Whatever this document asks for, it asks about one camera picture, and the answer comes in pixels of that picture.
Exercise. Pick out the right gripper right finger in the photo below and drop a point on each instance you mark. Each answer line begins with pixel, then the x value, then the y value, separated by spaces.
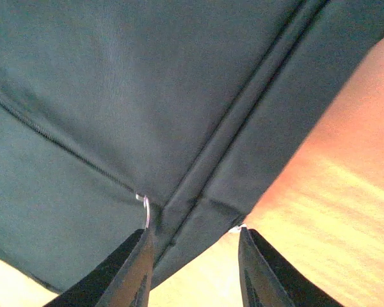
pixel 268 279

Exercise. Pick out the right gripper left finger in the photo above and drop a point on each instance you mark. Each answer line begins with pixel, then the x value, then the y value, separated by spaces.
pixel 122 279

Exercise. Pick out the black student backpack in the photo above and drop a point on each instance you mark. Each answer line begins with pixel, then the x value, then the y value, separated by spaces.
pixel 198 105

